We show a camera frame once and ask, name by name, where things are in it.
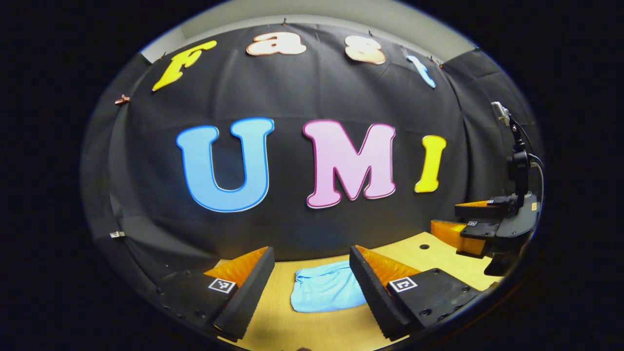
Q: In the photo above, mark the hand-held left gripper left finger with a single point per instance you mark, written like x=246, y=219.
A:
x=251, y=292

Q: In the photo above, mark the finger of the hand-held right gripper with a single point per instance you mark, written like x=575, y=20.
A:
x=448, y=234
x=480, y=209

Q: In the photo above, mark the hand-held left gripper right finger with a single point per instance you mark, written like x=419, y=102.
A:
x=373, y=292

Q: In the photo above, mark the light blue T-shirt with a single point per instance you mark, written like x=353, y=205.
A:
x=321, y=290

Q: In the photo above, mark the black backdrop cloth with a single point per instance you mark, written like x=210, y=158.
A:
x=292, y=97

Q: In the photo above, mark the copper backdrop clip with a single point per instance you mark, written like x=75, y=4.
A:
x=122, y=99

